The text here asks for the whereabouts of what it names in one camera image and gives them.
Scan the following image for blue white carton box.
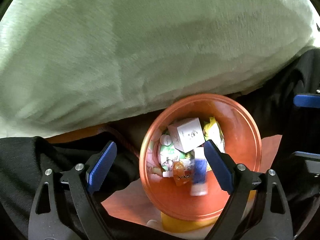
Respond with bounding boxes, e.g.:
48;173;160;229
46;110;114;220
190;147;208;197

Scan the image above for orange snack bag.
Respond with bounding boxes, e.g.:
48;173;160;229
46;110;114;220
172;160;191;186

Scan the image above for grey white square box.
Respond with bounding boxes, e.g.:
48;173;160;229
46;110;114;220
168;118;205;153

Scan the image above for white bottle cap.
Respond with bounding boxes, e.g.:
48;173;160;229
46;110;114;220
160;134;172;146

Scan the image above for orange trash bin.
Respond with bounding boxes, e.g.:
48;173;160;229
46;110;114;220
139;94;262;221

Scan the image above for crumpled trash wrappers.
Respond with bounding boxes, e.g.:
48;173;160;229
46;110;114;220
147;129;193;178

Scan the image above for yellow stool under bin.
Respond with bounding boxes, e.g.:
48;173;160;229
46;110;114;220
161;190;257;233

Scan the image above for yellow snack packet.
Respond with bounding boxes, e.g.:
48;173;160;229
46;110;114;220
203;117;225;153

